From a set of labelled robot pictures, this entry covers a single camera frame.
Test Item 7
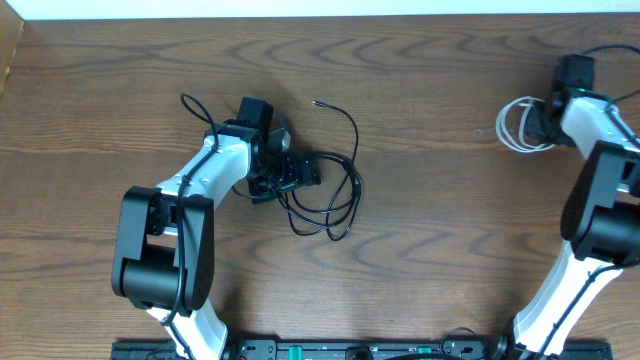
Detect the brown cardboard sheet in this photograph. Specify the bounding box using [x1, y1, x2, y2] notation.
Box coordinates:
[0, 0, 25, 94]

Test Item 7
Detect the white USB cable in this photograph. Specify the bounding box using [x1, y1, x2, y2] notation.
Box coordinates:
[494, 95, 557, 154]

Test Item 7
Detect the black USB cable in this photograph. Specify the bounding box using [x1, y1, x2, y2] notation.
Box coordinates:
[232, 99, 364, 243]

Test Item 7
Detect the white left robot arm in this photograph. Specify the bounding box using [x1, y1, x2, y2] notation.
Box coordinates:
[111, 94, 320, 359]

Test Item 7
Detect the white back wall board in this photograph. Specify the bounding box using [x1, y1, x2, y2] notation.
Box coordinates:
[8, 0, 639, 20]

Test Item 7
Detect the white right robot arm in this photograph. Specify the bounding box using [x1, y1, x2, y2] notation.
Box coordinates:
[504, 52, 639, 359]

